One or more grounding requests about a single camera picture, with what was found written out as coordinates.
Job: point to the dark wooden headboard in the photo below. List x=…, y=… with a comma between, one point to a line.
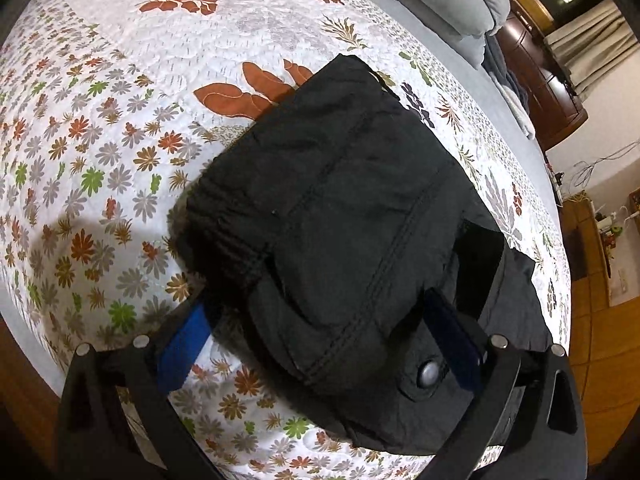
x=545, y=85

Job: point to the floral quilt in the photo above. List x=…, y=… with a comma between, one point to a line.
x=100, y=110

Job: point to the bed with grey sheet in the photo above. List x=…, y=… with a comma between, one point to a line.
x=430, y=27

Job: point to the crumpled grey clothes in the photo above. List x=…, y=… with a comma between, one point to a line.
x=500, y=70

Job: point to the wooden desk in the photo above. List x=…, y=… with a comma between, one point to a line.
x=592, y=260

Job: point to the beige curtain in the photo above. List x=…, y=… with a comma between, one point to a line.
x=595, y=45

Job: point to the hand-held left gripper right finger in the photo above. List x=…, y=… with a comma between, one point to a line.
x=457, y=342

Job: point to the black pants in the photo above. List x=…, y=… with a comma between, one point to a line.
x=340, y=185

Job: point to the white cloth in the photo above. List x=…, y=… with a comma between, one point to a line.
x=520, y=115

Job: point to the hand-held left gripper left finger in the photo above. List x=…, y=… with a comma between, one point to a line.
x=184, y=352

